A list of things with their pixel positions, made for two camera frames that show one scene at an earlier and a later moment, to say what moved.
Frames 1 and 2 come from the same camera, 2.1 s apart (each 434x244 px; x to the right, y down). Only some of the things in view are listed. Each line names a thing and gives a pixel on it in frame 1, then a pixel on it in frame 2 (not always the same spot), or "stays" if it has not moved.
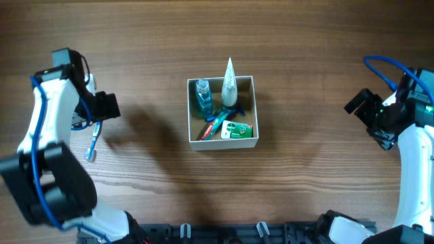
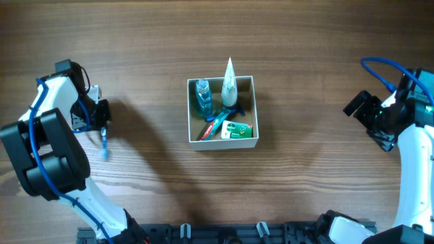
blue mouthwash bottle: x=203 y=95 stays
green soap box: x=232 y=129 stays
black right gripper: x=367 y=110 stays
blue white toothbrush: x=89 y=153 to x=104 y=152
